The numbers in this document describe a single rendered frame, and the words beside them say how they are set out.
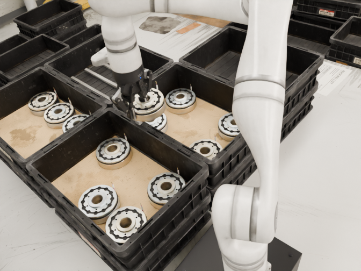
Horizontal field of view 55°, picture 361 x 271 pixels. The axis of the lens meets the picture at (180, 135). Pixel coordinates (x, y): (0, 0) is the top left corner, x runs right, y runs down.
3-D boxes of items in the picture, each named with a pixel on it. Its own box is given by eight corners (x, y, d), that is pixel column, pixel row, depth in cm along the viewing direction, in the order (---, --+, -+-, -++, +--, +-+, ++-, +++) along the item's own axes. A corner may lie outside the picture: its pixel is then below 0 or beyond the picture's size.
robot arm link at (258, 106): (287, 80, 59) (231, 79, 62) (275, 247, 54) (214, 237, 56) (286, 98, 68) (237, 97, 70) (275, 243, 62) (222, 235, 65)
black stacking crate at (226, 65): (319, 84, 123) (325, 56, 115) (273, 132, 109) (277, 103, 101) (228, 51, 144) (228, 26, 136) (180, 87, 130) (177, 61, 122)
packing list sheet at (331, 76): (354, 69, 145) (354, 68, 145) (329, 98, 134) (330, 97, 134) (282, 47, 163) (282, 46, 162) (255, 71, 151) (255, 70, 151)
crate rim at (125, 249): (212, 172, 87) (211, 166, 86) (122, 261, 73) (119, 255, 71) (111, 111, 109) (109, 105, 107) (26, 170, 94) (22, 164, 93)
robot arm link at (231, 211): (205, 218, 56) (215, 264, 68) (266, 226, 53) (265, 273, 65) (215, 171, 62) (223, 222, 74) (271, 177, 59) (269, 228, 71)
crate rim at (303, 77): (325, 61, 116) (326, 55, 115) (276, 108, 102) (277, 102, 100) (228, 30, 138) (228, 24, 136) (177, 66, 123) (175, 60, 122)
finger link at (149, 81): (150, 71, 88) (147, 93, 91) (154, 70, 89) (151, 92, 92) (142, 68, 89) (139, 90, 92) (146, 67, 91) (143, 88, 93)
